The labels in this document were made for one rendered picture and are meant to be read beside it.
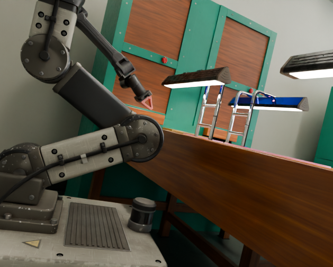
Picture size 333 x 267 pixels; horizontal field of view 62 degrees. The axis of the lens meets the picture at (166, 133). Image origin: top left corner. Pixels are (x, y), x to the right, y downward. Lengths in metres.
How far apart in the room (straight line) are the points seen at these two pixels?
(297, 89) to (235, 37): 1.98
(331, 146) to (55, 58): 3.66
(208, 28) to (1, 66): 1.67
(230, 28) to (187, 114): 0.77
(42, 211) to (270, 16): 3.56
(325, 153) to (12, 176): 3.73
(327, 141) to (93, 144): 3.60
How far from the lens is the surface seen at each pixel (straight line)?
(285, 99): 1.78
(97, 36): 1.48
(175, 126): 2.08
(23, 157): 0.73
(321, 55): 0.99
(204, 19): 2.27
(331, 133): 4.07
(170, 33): 2.11
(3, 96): 2.63
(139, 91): 1.42
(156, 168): 0.98
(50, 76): 0.72
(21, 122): 2.64
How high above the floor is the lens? 0.77
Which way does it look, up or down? 1 degrees down
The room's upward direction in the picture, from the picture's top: 13 degrees clockwise
